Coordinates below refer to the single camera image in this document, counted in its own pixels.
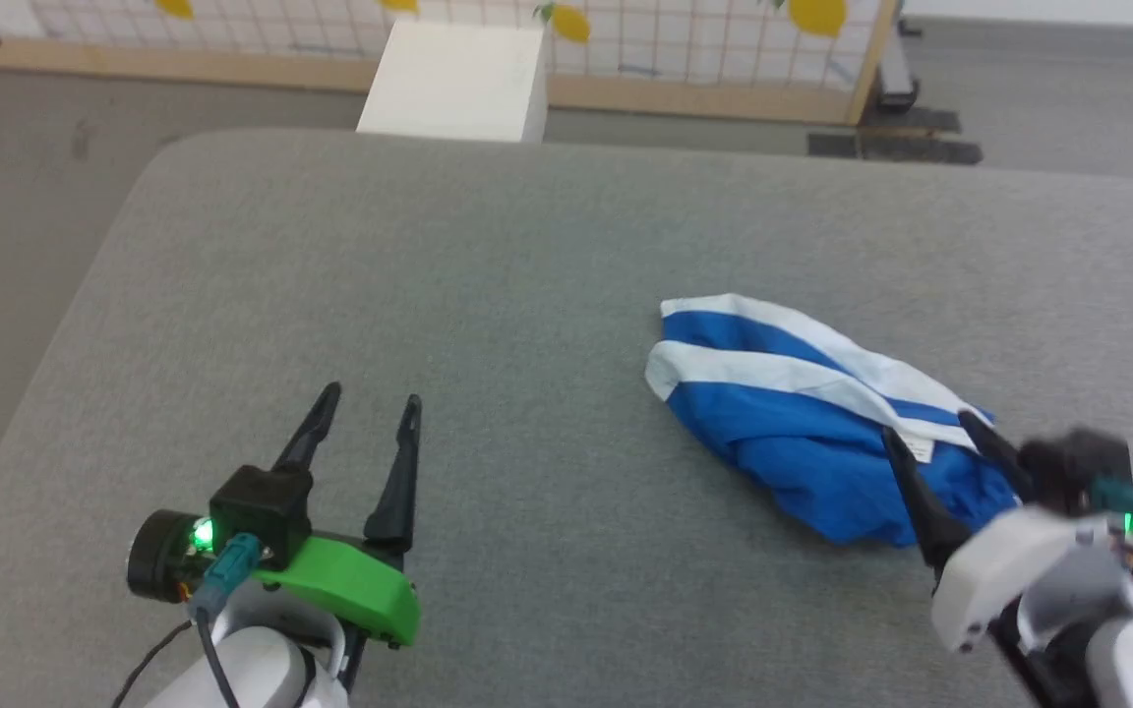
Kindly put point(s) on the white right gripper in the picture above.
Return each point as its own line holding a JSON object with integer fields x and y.
{"x": 1009, "y": 565}

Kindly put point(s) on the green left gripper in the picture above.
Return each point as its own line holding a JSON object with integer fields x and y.
{"x": 360, "y": 585}

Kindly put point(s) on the blue and white garment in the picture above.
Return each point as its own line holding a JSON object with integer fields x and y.
{"x": 783, "y": 423}

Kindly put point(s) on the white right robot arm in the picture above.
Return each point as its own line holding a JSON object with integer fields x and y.
{"x": 1117, "y": 654}

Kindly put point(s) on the grey fabric sofa cushion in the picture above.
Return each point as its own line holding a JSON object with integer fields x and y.
{"x": 527, "y": 413}

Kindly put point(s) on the black floor mat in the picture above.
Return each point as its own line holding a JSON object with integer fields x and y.
{"x": 916, "y": 120}
{"x": 896, "y": 148}

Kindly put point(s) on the white box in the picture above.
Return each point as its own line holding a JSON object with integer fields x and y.
{"x": 458, "y": 84}

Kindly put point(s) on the black stand foot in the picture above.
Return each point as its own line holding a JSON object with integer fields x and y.
{"x": 896, "y": 87}

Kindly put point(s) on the yellow lemon decoration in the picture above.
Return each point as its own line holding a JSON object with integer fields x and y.
{"x": 571, "y": 23}
{"x": 399, "y": 3}
{"x": 817, "y": 15}

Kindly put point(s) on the wooden framed grid partition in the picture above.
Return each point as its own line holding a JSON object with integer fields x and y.
{"x": 704, "y": 69}

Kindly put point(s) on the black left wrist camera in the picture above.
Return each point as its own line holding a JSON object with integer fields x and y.
{"x": 257, "y": 511}

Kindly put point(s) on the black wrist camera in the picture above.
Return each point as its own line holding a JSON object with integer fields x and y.
{"x": 1078, "y": 472}
{"x": 257, "y": 511}

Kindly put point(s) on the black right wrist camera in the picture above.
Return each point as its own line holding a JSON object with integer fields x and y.
{"x": 1078, "y": 472}

